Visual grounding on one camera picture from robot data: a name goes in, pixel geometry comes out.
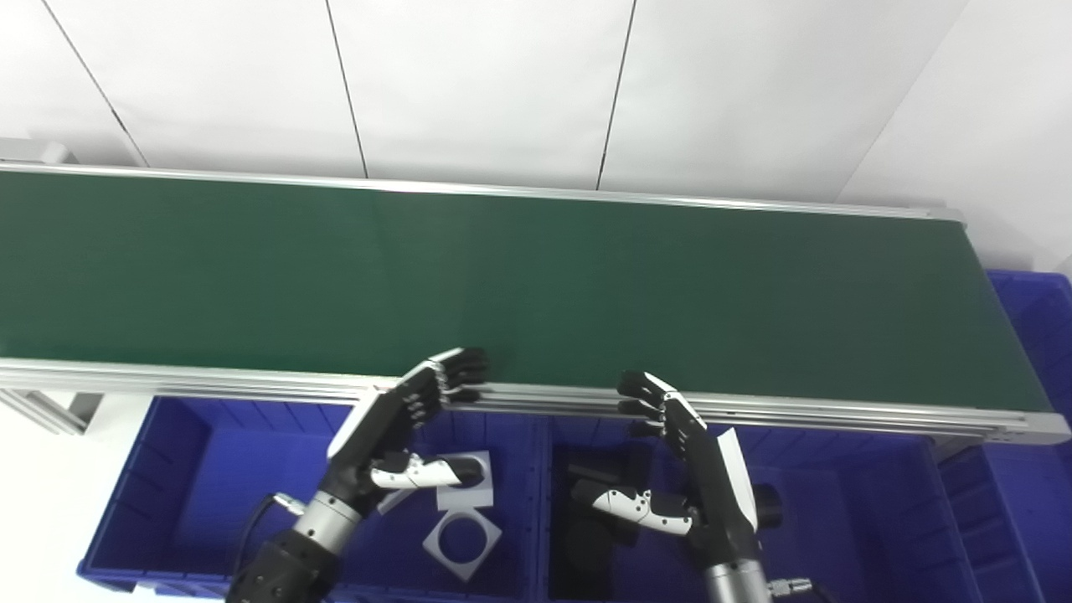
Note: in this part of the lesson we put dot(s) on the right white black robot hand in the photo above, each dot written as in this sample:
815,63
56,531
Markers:
720,502

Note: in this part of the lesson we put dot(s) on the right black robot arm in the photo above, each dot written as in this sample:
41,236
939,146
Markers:
737,586

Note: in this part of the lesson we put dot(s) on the aluminium conveyor support leg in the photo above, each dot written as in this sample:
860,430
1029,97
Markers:
50,410

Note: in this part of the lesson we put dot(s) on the black block part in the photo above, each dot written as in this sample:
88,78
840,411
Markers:
595,557

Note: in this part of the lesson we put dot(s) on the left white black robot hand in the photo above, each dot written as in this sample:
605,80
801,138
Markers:
377,435

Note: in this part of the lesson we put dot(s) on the green conveyor belt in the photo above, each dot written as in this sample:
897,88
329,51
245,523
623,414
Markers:
837,414
544,285

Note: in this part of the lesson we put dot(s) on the empty blue bin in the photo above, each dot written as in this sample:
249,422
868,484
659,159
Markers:
1038,352

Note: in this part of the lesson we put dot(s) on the white square part with hole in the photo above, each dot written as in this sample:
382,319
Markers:
435,548
465,498

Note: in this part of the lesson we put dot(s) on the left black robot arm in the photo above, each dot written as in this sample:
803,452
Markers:
293,561

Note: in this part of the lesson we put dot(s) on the blue bin with white parts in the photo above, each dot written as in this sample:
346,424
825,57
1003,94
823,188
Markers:
201,494

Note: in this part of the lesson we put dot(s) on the grey conveyor motor box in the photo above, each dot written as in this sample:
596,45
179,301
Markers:
33,152

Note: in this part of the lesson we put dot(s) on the blue bin with black parts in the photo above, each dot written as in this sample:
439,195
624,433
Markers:
854,519

